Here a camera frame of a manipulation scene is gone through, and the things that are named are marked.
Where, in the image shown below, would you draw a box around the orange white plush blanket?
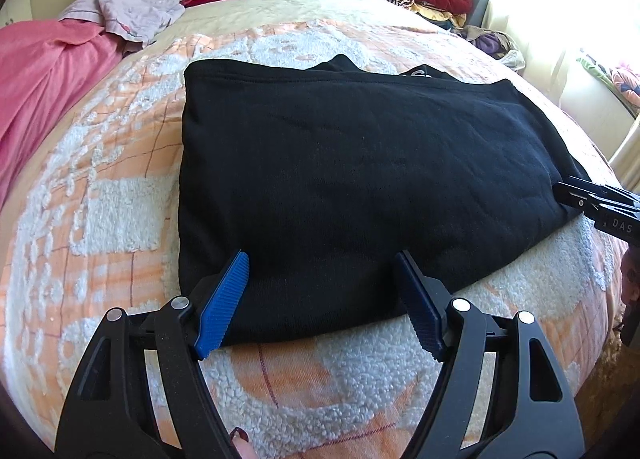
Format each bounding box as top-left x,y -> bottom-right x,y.
0,18 -> 629,455

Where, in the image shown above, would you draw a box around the white curtain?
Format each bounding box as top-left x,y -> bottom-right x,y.
485,0 -> 639,190

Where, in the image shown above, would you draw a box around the person's right hand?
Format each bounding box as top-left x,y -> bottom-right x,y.
620,247 -> 639,349

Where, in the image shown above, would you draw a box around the black sweater with orange patch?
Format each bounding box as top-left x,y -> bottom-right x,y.
178,55 -> 587,345

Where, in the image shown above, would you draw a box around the lilac crumpled garment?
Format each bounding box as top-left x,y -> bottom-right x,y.
58,0 -> 184,48

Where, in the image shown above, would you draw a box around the colourful clothes by window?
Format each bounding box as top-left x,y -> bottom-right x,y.
577,54 -> 639,118

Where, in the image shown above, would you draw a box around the person's left hand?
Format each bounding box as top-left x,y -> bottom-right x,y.
229,427 -> 257,459

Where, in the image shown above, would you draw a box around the pink blanket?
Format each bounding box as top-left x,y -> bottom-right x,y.
1,19 -> 125,199

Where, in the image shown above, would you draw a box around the beige bed sheet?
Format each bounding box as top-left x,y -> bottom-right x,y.
128,0 -> 477,65

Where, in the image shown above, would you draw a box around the bag of purple clothes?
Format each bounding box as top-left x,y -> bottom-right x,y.
457,25 -> 526,72

